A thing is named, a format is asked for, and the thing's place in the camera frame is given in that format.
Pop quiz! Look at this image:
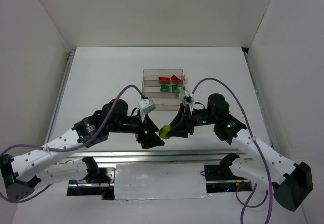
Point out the lime and green rounded lego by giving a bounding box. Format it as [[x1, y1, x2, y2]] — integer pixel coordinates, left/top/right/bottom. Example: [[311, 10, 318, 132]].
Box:
[[159, 125, 172, 140]]

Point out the small green square lego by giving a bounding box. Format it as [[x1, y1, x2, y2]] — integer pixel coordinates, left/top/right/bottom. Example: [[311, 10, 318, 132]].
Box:
[[172, 85, 178, 92]]

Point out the green lego brick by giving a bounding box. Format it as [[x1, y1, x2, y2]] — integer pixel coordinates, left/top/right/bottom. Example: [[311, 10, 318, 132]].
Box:
[[160, 85, 170, 92]]

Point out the red lego brick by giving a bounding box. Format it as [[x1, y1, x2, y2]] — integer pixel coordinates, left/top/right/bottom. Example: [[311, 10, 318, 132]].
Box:
[[170, 75, 182, 83]]

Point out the red and green lego piece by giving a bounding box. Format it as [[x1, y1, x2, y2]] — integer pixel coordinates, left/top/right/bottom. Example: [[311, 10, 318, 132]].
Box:
[[158, 77, 170, 83]]

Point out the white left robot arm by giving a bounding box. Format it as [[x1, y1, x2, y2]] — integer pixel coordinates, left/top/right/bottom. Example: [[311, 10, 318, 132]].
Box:
[[1, 98, 164, 203]]

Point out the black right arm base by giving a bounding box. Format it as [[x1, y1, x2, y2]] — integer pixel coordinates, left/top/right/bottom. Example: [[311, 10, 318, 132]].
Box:
[[200, 164, 247, 184]]

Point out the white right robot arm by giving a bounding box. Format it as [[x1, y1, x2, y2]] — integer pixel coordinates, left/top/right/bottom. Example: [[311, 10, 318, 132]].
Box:
[[166, 92, 313, 211]]

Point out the white foam board cover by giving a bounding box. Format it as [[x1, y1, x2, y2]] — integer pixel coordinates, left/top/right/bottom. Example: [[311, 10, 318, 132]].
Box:
[[114, 163, 207, 200]]

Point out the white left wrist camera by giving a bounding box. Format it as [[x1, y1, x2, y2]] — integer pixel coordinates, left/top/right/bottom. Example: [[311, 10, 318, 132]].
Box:
[[138, 98, 156, 115]]

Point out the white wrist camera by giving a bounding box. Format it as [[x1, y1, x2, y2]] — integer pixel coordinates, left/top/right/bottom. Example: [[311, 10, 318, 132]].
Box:
[[178, 89, 195, 108], [138, 98, 156, 115]]

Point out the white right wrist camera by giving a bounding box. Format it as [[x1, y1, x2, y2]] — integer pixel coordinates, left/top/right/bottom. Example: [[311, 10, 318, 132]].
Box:
[[178, 89, 195, 108]]

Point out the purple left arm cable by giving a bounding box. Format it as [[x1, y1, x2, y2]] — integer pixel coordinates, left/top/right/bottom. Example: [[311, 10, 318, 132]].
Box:
[[0, 84, 147, 204]]

